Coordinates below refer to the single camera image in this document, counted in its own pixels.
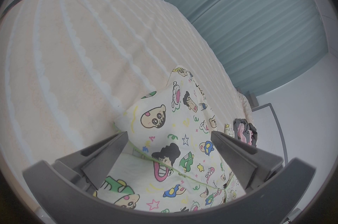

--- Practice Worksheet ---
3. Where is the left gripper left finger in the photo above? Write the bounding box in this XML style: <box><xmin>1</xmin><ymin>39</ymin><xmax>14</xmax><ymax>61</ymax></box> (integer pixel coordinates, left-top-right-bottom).
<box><xmin>54</xmin><ymin>131</ymin><xmax>129</xmax><ymax>190</ymax></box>

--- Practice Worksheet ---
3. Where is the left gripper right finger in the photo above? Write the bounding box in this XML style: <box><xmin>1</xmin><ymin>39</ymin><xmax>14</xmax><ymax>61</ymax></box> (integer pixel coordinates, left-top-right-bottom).
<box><xmin>211</xmin><ymin>130</ymin><xmax>284</xmax><ymax>191</ymax></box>

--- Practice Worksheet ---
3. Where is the white printed pyjama top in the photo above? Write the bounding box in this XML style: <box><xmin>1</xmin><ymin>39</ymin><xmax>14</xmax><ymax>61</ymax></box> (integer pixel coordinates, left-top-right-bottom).
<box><xmin>92</xmin><ymin>66</ymin><xmax>247</xmax><ymax>214</ymax></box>

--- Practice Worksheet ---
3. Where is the pile of clothes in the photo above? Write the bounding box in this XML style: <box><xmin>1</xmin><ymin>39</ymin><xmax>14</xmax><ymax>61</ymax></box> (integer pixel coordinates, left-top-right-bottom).
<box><xmin>232</xmin><ymin>118</ymin><xmax>258</xmax><ymax>148</ymax></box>

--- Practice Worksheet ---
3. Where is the cream pillow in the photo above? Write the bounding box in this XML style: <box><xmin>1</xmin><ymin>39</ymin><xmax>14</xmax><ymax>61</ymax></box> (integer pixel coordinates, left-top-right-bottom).
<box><xmin>236</xmin><ymin>90</ymin><xmax>254</xmax><ymax>123</ymax></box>

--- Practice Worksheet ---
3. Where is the grey bedside table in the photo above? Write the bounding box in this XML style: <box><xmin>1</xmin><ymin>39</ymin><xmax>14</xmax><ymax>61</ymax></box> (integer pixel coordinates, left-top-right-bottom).
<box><xmin>249</xmin><ymin>94</ymin><xmax>259</xmax><ymax>110</ymax></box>

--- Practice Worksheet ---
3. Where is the bed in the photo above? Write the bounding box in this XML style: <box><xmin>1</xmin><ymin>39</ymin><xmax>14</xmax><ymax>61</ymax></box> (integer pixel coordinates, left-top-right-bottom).
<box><xmin>0</xmin><ymin>0</ymin><xmax>288</xmax><ymax>215</ymax></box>

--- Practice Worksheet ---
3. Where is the blue-green curtain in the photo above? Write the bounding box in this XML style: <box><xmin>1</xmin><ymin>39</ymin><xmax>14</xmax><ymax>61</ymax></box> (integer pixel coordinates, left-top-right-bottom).
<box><xmin>123</xmin><ymin>0</ymin><xmax>329</xmax><ymax>92</ymax></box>

